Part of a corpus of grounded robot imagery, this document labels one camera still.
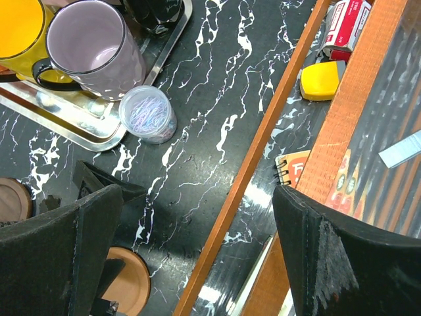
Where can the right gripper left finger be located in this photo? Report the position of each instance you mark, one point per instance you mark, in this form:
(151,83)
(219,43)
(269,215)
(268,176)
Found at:
(52,263)

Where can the light brown wooden coaster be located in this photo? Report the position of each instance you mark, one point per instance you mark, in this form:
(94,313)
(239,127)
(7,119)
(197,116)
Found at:
(16,202)

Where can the lilac mug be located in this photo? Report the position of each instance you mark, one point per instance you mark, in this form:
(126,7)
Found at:
(90,47)

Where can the red staples box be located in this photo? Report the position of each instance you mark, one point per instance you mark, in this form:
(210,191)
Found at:
(344,24)

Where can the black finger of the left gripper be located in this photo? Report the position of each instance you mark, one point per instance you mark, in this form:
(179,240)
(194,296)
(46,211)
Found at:
(89,178)

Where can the silver metal tray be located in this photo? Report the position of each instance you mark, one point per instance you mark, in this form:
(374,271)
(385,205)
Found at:
(81,117)

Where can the black mug white inside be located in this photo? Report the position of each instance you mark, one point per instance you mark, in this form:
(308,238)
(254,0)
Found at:
(156,16)

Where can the yellow tape measure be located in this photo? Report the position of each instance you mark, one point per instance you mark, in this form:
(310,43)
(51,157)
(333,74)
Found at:
(319,82)

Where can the orange spiral notebook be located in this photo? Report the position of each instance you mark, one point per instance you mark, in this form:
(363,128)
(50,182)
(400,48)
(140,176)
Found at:
(290,166)

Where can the silver staples strip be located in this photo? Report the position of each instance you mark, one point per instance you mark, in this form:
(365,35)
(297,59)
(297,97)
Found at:
(402,151)

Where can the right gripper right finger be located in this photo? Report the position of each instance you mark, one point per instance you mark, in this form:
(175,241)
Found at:
(338,265)

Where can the clear jar of paperclips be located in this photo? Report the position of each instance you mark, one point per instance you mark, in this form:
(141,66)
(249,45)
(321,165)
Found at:
(146,113)

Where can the yellow mug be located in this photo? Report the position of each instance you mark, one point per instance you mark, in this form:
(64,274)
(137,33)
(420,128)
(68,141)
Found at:
(24,27)

